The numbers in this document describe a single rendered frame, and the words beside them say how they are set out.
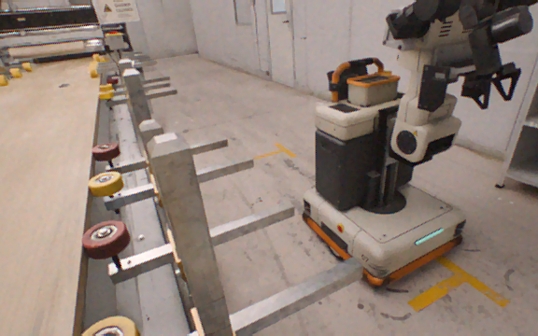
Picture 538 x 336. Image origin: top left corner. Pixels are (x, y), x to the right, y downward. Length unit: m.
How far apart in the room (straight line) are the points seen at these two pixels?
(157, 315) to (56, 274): 0.31
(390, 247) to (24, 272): 1.29
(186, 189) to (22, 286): 0.41
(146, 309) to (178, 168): 0.64
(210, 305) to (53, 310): 0.26
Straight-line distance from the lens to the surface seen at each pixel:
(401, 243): 1.52
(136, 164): 1.13
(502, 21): 0.99
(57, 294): 0.59
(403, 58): 1.37
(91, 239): 0.66
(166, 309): 0.86
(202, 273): 0.35
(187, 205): 0.30
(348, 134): 1.42
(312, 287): 0.56
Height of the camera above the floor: 1.26
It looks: 28 degrees down
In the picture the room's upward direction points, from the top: 5 degrees counter-clockwise
